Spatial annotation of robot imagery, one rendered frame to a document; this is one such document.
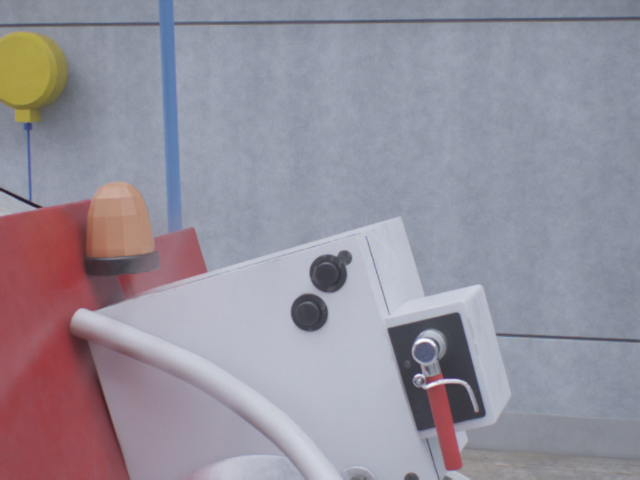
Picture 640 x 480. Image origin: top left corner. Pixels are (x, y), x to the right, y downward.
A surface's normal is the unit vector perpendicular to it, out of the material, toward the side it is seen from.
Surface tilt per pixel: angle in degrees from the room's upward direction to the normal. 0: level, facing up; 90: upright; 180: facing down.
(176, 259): 73
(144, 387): 90
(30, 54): 90
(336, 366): 90
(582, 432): 90
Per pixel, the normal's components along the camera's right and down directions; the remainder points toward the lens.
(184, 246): 0.92, -0.27
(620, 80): -0.25, 0.11
